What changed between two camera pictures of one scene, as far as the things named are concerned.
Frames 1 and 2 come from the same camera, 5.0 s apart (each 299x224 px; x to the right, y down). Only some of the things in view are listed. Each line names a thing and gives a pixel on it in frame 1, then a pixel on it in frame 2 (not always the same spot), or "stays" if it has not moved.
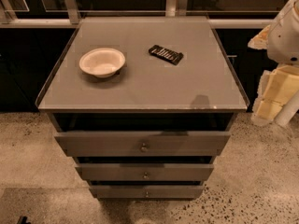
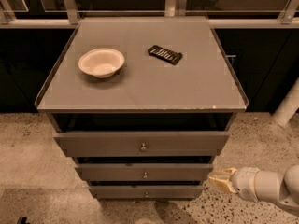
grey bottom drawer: [148, 191] stays
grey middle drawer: [147, 172] stays
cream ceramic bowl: [102, 62] stays
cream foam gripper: [285, 40] to [244, 182]
